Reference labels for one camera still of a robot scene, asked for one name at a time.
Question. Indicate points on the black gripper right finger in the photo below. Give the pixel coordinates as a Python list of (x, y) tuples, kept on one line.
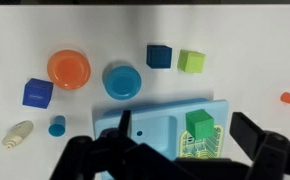
[(248, 133)]

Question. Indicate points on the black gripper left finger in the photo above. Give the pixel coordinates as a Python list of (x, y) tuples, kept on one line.
[(95, 156)]

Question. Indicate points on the dark green block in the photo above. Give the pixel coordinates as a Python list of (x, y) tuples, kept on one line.
[(200, 124)]

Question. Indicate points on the small blue cup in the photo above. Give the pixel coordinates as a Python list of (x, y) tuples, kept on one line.
[(57, 126)]

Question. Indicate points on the green object in tray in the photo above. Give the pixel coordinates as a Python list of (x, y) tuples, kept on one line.
[(185, 147)]

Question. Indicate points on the light blue toy sink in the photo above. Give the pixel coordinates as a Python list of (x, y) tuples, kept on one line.
[(155, 126)]

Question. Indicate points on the royal blue cube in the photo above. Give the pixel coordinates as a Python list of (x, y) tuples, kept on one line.
[(37, 94)]

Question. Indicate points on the orange plastic bowl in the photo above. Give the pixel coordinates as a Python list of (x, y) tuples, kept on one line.
[(68, 70)]

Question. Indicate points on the lime green cube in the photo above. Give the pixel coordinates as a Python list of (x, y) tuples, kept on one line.
[(191, 61)]

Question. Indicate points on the navy blue cube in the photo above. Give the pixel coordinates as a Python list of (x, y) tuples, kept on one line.
[(159, 56)]

